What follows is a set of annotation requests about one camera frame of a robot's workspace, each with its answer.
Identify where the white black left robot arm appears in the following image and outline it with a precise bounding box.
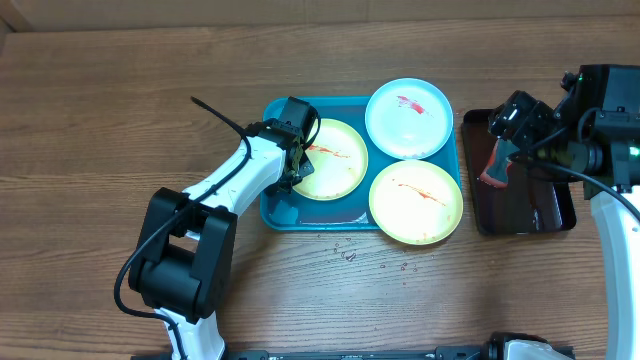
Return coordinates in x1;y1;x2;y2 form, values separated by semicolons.
114;115;321;359

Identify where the yellow plate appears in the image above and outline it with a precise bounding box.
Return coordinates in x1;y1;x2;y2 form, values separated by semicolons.
294;119;368;201
369;160;464;246

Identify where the red sponge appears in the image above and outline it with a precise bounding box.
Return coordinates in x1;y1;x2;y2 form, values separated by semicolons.
479;139;519;189

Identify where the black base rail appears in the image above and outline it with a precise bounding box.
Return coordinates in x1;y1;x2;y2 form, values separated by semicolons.
222;345;482;360

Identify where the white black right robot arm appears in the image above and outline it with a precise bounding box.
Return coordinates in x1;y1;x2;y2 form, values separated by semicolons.
462;64;639;359

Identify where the light blue plate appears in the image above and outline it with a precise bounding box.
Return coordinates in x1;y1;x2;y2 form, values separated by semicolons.
365;78;453;160

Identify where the teal plastic tray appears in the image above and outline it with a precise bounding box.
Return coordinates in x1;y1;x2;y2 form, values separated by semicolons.
259;95;462;232

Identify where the dark brown rectangular tray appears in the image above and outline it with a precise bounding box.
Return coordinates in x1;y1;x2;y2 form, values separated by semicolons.
461;109;577;236

